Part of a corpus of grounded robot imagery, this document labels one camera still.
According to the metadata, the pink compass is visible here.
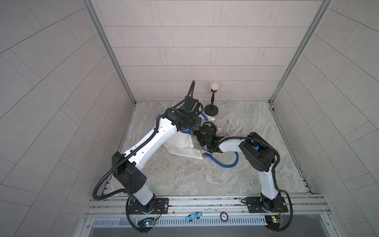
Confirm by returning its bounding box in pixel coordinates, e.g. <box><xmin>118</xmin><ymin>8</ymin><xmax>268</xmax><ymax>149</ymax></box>
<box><xmin>230</xmin><ymin>127</ymin><xmax>244</xmax><ymax>137</ymax></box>

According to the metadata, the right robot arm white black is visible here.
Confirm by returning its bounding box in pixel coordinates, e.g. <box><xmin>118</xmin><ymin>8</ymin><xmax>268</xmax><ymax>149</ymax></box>
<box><xmin>192</xmin><ymin>122</ymin><xmax>284</xmax><ymax>212</ymax></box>

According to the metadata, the aluminium rail frame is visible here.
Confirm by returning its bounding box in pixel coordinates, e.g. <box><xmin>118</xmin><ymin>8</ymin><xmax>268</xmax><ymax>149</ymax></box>
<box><xmin>84</xmin><ymin>193</ymin><xmax>331</xmax><ymax>218</ymax></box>

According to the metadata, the round black badge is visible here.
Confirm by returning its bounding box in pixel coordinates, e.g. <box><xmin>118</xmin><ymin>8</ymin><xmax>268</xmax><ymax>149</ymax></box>
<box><xmin>220</xmin><ymin>212</ymin><xmax>229</xmax><ymax>222</ymax></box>

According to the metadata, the right green circuit board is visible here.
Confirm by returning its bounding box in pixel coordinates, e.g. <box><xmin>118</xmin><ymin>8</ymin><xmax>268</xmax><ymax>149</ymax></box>
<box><xmin>265</xmin><ymin>215</ymin><xmax>285</xmax><ymax>230</ymax></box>

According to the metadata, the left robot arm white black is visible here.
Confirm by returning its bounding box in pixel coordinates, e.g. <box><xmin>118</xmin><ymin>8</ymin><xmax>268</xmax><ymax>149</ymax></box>
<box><xmin>92</xmin><ymin>81</ymin><xmax>203</xmax><ymax>213</ymax></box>

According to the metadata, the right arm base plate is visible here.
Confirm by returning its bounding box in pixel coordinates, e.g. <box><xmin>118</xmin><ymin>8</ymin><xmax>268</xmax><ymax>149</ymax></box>
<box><xmin>241</xmin><ymin>196</ymin><xmax>289</xmax><ymax>213</ymax></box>

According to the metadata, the green circuit board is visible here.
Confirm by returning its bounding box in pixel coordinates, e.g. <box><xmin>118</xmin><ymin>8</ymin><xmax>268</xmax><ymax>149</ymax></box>
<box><xmin>138</xmin><ymin>217</ymin><xmax>157</xmax><ymax>231</ymax></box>
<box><xmin>265</xmin><ymin>215</ymin><xmax>285</xmax><ymax>230</ymax></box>

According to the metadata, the white canvas Doraemon bag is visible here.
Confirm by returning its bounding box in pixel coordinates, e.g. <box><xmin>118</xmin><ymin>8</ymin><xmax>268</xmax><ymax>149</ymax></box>
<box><xmin>162</xmin><ymin>112</ymin><xmax>239</xmax><ymax>169</ymax></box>

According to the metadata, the black stand with pink ball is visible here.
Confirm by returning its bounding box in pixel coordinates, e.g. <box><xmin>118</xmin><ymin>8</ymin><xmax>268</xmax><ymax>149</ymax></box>
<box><xmin>204</xmin><ymin>83</ymin><xmax>219</xmax><ymax>117</ymax></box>

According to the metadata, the left green circuit board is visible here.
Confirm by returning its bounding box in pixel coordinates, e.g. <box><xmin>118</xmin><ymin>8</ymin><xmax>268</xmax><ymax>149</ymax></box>
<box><xmin>138</xmin><ymin>217</ymin><xmax>157</xmax><ymax>231</ymax></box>

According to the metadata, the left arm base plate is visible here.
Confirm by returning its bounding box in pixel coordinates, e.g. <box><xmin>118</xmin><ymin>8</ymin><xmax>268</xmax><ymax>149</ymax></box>
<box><xmin>127</xmin><ymin>198</ymin><xmax>169</xmax><ymax>215</ymax></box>

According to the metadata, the blue tape piece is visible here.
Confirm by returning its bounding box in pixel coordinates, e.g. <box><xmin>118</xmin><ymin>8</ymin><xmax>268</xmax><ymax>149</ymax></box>
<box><xmin>186</xmin><ymin>212</ymin><xmax>202</xmax><ymax>222</ymax></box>

